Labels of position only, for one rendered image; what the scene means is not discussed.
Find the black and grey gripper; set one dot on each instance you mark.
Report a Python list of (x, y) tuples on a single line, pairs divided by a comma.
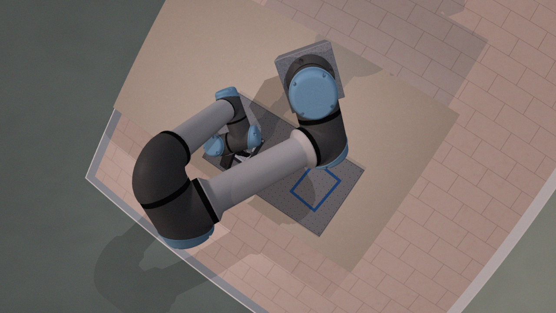
[(245, 153)]

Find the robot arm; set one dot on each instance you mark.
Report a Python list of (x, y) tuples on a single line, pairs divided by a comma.
[(184, 212)]

